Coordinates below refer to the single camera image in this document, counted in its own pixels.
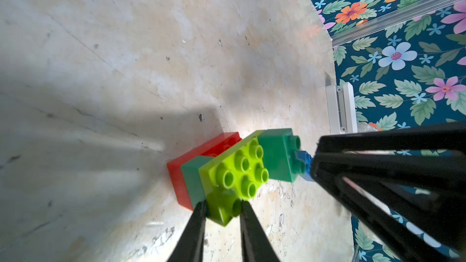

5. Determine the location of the white plastic box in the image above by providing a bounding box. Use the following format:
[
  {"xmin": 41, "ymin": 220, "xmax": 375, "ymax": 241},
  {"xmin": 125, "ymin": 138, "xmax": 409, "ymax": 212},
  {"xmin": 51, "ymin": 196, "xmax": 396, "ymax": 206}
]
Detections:
[{"xmin": 325, "ymin": 82, "xmax": 358, "ymax": 135}]

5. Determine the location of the red lego brick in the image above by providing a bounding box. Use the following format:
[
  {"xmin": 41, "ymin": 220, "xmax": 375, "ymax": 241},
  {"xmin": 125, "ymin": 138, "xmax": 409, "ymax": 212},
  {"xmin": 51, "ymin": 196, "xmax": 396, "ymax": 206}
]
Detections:
[{"xmin": 167, "ymin": 132, "xmax": 241, "ymax": 210}]

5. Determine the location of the small green lego brick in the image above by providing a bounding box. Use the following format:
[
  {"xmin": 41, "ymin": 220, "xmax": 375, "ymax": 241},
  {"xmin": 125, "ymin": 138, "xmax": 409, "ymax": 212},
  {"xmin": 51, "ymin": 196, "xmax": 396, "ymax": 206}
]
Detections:
[
  {"xmin": 181, "ymin": 156, "xmax": 213, "ymax": 209},
  {"xmin": 258, "ymin": 128, "xmax": 305, "ymax": 183}
]

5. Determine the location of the lime green lego brick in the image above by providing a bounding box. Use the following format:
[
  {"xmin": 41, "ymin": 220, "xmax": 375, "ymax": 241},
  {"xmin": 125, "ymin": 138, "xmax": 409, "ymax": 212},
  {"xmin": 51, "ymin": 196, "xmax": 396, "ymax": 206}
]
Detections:
[{"xmin": 199, "ymin": 130, "xmax": 269, "ymax": 226}]

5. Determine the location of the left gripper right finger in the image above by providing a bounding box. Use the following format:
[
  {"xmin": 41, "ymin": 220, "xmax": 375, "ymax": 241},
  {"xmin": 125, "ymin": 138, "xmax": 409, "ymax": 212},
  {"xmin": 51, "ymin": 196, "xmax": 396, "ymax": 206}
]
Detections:
[{"xmin": 240, "ymin": 201, "xmax": 280, "ymax": 262}]

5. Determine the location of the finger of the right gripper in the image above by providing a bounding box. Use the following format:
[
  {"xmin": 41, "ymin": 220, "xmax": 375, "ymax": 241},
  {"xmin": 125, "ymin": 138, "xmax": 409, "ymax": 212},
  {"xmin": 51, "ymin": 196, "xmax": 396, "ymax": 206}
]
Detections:
[
  {"xmin": 316, "ymin": 121, "xmax": 466, "ymax": 153},
  {"xmin": 311, "ymin": 153, "xmax": 466, "ymax": 262}
]

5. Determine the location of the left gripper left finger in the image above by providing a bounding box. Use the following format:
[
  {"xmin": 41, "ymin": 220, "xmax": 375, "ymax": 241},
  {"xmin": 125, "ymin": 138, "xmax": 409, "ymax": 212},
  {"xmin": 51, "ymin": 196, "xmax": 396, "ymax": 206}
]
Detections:
[{"xmin": 167, "ymin": 200, "xmax": 207, "ymax": 262}]

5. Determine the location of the blue lego brick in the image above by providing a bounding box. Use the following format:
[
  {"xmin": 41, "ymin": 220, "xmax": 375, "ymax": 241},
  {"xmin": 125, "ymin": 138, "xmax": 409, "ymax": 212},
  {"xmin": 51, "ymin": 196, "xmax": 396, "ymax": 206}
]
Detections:
[{"xmin": 296, "ymin": 150, "xmax": 314, "ymax": 182}]

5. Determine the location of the white teddy bear pink shirt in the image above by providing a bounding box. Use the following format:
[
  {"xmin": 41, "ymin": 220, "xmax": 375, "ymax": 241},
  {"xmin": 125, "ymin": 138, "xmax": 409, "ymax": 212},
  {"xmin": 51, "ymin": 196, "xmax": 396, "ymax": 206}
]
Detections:
[{"xmin": 358, "ymin": 122, "xmax": 382, "ymax": 133}]

